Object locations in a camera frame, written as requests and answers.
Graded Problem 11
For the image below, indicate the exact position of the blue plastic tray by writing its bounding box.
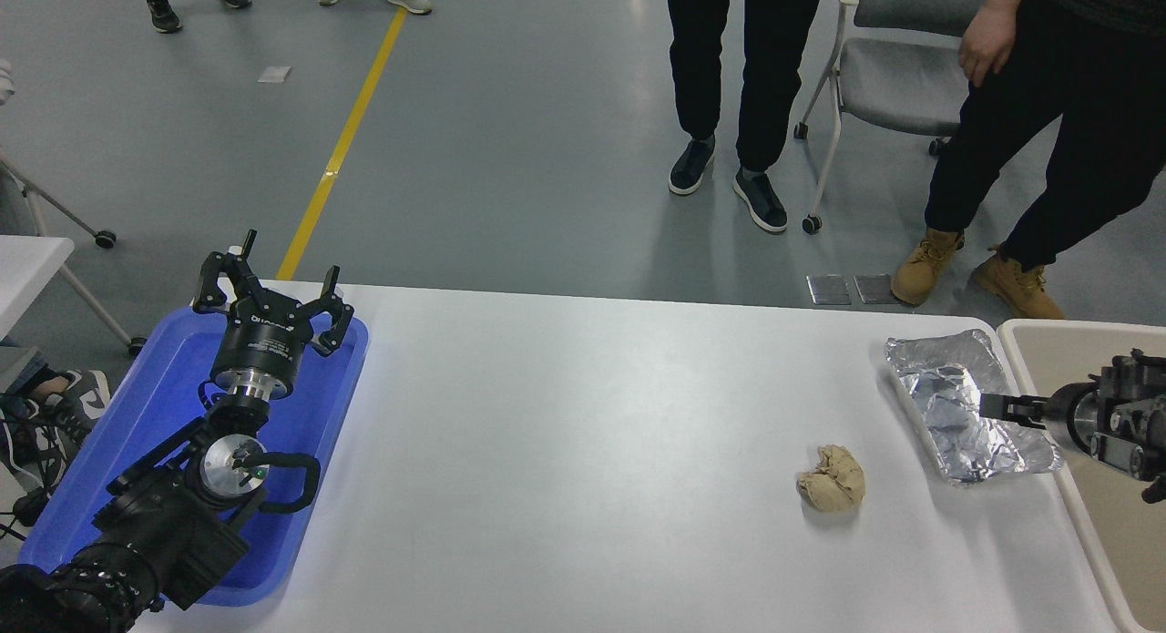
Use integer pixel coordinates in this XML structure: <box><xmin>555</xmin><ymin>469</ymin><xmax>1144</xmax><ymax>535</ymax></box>
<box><xmin>16</xmin><ymin>305</ymin><xmax>370</xmax><ymax>608</ymax></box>

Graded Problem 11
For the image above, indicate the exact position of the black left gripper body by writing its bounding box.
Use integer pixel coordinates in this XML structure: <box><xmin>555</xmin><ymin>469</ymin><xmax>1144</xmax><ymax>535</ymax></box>
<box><xmin>211</xmin><ymin>305</ymin><xmax>312</xmax><ymax>384</ymax></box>

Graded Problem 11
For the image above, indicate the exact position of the person in dark shoes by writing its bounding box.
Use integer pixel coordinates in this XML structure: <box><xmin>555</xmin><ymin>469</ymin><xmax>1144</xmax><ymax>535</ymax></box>
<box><xmin>665</xmin><ymin>0</ymin><xmax>825</xmax><ymax>235</ymax></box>

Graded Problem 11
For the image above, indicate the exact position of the person in black shoes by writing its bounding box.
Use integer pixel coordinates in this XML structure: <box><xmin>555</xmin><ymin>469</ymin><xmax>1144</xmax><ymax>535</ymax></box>
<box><xmin>129</xmin><ymin>0</ymin><xmax>251</xmax><ymax>35</ymax></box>

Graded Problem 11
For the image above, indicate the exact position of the seated person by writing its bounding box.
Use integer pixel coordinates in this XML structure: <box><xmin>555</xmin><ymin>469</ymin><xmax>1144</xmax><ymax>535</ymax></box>
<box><xmin>0</xmin><ymin>340</ymin><xmax>112</xmax><ymax>452</ymax></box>

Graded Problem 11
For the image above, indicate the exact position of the white side table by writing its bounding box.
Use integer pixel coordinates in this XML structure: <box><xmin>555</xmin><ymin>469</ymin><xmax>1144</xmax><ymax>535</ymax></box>
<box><xmin>0</xmin><ymin>236</ymin><xmax>147</xmax><ymax>359</ymax></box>

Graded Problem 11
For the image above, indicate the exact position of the crumpled tan paper ball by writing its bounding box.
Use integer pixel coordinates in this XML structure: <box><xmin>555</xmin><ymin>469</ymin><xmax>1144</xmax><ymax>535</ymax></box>
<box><xmin>796</xmin><ymin>444</ymin><xmax>866</xmax><ymax>513</ymax></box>

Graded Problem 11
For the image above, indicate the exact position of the silver foil tray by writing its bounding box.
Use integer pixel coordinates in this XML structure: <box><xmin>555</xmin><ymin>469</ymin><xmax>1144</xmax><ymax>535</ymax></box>
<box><xmin>884</xmin><ymin>329</ymin><xmax>1064</xmax><ymax>486</ymax></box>

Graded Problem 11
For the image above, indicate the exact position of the grey wheeled chair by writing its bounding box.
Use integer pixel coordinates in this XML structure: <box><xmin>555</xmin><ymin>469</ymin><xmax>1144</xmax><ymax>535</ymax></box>
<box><xmin>793</xmin><ymin>0</ymin><xmax>994</xmax><ymax>235</ymax></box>

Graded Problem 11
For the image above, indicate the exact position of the person's hand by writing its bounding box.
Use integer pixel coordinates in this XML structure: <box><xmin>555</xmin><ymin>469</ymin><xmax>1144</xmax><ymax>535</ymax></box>
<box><xmin>958</xmin><ymin>3</ymin><xmax>1018</xmax><ymax>88</ymax></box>

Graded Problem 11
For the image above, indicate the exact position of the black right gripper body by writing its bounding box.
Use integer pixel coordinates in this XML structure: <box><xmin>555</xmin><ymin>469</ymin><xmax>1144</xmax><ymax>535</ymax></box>
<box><xmin>1046</xmin><ymin>383</ymin><xmax>1087</xmax><ymax>450</ymax></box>

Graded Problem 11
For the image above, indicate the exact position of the large pale bin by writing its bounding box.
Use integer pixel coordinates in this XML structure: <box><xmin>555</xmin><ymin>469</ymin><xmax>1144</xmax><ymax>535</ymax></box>
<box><xmin>996</xmin><ymin>318</ymin><xmax>1166</xmax><ymax>633</ymax></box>

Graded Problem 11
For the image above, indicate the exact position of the grey wheeled frame leg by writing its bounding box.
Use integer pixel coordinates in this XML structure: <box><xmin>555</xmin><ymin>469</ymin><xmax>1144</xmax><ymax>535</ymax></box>
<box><xmin>0</xmin><ymin>155</ymin><xmax>117</xmax><ymax>250</ymax></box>

